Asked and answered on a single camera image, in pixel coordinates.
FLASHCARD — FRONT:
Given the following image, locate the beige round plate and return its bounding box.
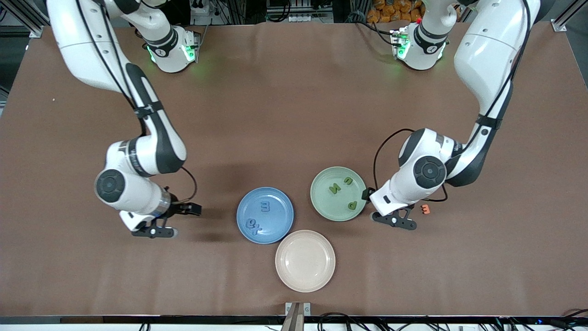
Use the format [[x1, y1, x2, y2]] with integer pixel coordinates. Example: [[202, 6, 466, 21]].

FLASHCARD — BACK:
[[275, 230, 336, 293]]

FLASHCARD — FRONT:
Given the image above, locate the pile of orange objects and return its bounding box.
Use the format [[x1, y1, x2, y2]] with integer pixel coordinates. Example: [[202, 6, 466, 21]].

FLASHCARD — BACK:
[[366, 0, 425, 24]]

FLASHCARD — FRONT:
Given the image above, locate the aluminium frame profile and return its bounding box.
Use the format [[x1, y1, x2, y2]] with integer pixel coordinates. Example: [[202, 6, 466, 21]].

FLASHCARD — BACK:
[[0, 0, 46, 38], [551, 0, 588, 33]]

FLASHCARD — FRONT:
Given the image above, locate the white power strip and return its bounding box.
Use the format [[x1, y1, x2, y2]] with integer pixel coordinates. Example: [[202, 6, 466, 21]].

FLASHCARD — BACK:
[[288, 13, 332, 23]]

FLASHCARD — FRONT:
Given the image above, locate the table covering sheet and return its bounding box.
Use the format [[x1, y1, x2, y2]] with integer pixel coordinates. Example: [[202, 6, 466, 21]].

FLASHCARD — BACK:
[[0, 22, 588, 319]]

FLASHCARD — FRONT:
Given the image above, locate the light green round plate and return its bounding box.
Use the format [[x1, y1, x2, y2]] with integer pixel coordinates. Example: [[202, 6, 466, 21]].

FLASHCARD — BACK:
[[310, 166, 368, 223]]

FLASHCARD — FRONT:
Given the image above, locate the blue round plate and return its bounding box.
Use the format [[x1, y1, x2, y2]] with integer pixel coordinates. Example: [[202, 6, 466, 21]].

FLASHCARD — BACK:
[[236, 187, 294, 245]]

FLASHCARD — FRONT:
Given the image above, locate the black looped floor cable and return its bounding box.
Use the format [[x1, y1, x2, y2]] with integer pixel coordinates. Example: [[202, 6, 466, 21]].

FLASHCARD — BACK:
[[317, 313, 368, 331]]

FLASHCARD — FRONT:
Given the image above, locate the grey metal camera bracket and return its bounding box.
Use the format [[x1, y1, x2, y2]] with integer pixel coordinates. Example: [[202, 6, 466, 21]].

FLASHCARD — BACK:
[[285, 302, 311, 331]]

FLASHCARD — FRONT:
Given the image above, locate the black arm base cable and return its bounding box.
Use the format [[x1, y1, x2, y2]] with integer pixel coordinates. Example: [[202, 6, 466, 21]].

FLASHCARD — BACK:
[[347, 13, 396, 46]]

